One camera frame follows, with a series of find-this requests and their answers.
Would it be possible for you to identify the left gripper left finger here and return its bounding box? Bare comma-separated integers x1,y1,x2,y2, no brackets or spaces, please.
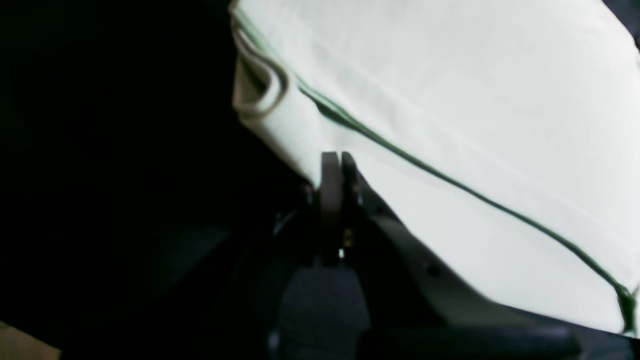
301,152,344,265

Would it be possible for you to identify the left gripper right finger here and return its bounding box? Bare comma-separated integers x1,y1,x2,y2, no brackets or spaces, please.
342,152,531,328

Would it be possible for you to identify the light green T-shirt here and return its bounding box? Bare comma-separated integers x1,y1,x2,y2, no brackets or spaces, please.
230,0,639,335

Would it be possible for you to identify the black table cloth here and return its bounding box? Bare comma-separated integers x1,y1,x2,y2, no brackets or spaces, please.
1,0,639,360

